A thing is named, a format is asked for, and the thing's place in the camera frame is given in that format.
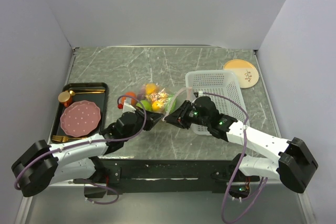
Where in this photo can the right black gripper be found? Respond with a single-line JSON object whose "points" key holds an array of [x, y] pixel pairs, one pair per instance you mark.
{"points": [[179, 117]]}

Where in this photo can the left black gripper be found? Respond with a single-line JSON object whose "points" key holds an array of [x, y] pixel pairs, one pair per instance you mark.
{"points": [[153, 118]]}

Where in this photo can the orange mango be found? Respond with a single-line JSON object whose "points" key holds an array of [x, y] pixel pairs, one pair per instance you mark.
{"points": [[158, 106]]}

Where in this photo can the green apple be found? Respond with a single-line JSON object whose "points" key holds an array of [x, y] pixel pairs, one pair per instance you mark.
{"points": [[147, 105]]}

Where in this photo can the green cucumber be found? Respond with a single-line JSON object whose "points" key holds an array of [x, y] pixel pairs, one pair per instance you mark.
{"points": [[170, 103]]}

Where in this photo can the clear zip top bag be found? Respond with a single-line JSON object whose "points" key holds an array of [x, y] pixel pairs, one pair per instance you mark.
{"points": [[180, 95]]}

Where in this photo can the orange fried food piece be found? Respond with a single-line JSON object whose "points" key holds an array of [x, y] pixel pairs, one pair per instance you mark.
{"points": [[155, 96]]}

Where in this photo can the purple eggplant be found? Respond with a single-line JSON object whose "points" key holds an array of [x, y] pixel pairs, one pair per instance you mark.
{"points": [[141, 94]]}

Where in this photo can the orange pumpkin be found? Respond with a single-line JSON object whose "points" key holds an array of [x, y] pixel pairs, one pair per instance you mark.
{"points": [[130, 98]]}

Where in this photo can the yellow bell pepper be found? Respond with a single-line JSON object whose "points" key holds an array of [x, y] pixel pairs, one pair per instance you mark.
{"points": [[150, 88]]}

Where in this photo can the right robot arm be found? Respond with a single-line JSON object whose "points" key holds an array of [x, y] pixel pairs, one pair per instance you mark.
{"points": [[289, 161]]}

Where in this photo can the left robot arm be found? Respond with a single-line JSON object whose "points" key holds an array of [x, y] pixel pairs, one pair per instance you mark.
{"points": [[45, 164]]}

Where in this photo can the white plastic basket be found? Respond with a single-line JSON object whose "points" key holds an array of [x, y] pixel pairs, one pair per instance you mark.
{"points": [[224, 87]]}

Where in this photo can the black tray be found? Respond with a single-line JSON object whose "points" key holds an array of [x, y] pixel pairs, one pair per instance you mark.
{"points": [[100, 99]]}

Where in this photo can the pink plate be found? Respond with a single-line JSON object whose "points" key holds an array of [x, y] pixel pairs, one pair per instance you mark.
{"points": [[80, 118]]}

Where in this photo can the beige round plate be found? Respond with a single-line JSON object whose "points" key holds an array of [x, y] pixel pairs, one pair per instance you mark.
{"points": [[245, 71]]}

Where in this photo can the gold spoon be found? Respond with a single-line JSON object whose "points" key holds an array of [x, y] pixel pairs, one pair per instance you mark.
{"points": [[73, 93]]}

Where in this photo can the gold cup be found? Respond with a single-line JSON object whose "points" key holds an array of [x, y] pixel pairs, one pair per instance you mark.
{"points": [[65, 98]]}

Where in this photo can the gold fork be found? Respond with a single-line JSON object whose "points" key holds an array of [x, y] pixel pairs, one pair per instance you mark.
{"points": [[63, 139]]}

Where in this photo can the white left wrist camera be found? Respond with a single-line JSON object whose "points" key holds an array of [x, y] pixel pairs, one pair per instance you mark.
{"points": [[128, 108]]}

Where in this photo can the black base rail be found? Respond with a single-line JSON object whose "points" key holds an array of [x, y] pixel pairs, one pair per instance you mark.
{"points": [[163, 176]]}

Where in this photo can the aluminium rail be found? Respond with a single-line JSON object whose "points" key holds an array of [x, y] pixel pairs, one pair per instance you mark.
{"points": [[26, 202]]}

